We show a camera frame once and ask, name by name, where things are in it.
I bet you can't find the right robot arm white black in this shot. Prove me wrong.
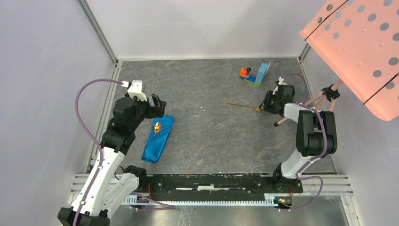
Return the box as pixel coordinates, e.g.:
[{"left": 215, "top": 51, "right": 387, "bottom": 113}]
[{"left": 259, "top": 85, "right": 337, "bottom": 192}]

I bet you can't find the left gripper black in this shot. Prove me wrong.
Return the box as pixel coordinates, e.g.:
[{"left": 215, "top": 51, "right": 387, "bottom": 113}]
[{"left": 129, "top": 93, "right": 166, "bottom": 130}]

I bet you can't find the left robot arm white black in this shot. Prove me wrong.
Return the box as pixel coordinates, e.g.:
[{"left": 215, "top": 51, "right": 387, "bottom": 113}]
[{"left": 57, "top": 94, "right": 167, "bottom": 226}]

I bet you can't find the pink perforated music stand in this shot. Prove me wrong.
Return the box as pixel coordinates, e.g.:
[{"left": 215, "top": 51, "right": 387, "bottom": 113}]
[{"left": 273, "top": 0, "right": 399, "bottom": 127}]

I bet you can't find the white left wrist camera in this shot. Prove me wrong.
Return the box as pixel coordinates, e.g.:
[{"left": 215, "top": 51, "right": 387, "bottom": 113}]
[{"left": 121, "top": 80, "right": 147, "bottom": 102}]

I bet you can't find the iridescent spoon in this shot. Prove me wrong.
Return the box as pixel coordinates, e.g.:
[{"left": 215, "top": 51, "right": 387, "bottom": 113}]
[{"left": 153, "top": 121, "right": 161, "bottom": 139}]

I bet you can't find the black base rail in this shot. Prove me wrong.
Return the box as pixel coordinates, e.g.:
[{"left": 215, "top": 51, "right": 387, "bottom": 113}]
[{"left": 123, "top": 173, "right": 303, "bottom": 210}]

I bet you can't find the toy brick set colourful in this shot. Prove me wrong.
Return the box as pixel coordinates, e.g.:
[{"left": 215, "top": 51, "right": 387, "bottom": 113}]
[{"left": 239, "top": 62, "right": 270, "bottom": 86}]

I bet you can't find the blue cloth napkin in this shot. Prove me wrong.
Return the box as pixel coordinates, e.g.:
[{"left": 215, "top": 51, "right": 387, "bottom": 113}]
[{"left": 141, "top": 115, "right": 175, "bottom": 163}]

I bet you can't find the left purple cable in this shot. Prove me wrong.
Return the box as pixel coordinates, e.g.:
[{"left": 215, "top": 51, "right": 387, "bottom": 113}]
[{"left": 72, "top": 79, "right": 176, "bottom": 226}]

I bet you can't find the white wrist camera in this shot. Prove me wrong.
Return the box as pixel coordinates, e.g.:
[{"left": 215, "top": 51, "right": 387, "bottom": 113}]
[
  {"left": 272, "top": 76, "right": 287, "bottom": 95},
  {"left": 121, "top": 80, "right": 147, "bottom": 102}
]

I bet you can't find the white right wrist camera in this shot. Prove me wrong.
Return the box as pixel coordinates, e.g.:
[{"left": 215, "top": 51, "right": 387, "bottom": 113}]
[{"left": 272, "top": 76, "right": 287, "bottom": 95}]

